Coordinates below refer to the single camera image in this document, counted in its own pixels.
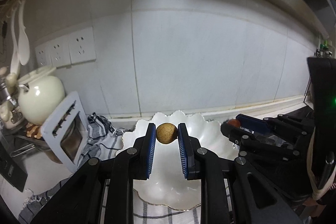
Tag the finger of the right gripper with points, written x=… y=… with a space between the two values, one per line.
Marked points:
x=234 y=134
x=253 y=124

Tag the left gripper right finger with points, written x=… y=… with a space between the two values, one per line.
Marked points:
x=232 y=191

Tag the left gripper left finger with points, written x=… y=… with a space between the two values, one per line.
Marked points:
x=102 y=191

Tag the brown longan fruit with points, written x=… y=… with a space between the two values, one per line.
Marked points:
x=166 y=133

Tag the person right hand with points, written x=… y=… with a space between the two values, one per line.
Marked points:
x=327 y=199

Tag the white scalloped bowl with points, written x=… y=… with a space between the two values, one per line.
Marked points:
x=167 y=185

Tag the checkered white black cloth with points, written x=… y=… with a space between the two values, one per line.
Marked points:
x=104 y=142

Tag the black knife block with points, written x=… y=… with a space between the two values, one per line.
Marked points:
x=12 y=167

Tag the cream ceramic kettle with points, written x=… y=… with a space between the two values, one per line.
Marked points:
x=40 y=92

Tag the white hanging ladle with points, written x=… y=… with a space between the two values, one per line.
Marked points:
x=15 y=63

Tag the white hanging spoon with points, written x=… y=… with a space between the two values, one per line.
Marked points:
x=23 y=40

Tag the black wire spice rack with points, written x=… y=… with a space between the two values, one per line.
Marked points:
x=324 y=50

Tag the white wall socket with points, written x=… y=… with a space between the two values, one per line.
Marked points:
x=59 y=52
x=81 y=46
x=43 y=55

